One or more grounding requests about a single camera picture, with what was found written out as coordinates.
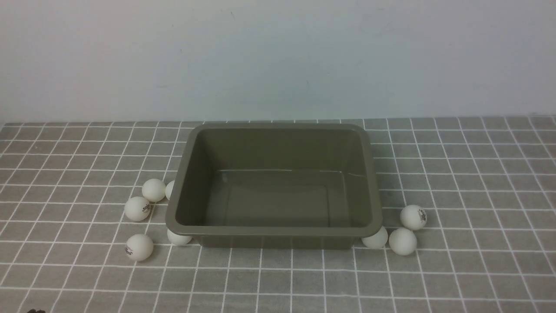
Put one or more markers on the olive green plastic bin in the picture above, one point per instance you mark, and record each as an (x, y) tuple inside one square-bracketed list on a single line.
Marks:
[(276, 185)]

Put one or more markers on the white ball with logo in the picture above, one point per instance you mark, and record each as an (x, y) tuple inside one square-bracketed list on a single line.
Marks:
[(413, 217), (137, 208)]

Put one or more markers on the grey checkered tablecloth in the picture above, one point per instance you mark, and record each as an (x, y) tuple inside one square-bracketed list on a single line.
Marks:
[(486, 183)]

